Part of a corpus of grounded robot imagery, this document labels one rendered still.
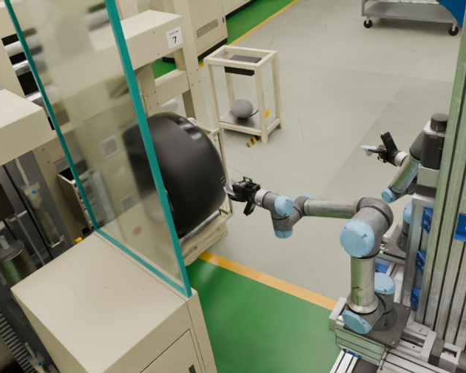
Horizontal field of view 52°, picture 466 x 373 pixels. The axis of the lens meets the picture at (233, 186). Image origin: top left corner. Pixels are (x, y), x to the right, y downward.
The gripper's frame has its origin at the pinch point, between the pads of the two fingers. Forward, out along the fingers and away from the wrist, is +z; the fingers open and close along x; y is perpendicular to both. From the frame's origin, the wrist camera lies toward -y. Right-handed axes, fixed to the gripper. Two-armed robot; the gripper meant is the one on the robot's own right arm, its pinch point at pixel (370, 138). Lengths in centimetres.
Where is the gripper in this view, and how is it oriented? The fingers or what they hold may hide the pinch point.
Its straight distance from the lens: 263.0
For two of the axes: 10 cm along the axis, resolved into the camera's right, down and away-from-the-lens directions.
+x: 8.2, -5.0, 2.7
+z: -5.2, -4.6, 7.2
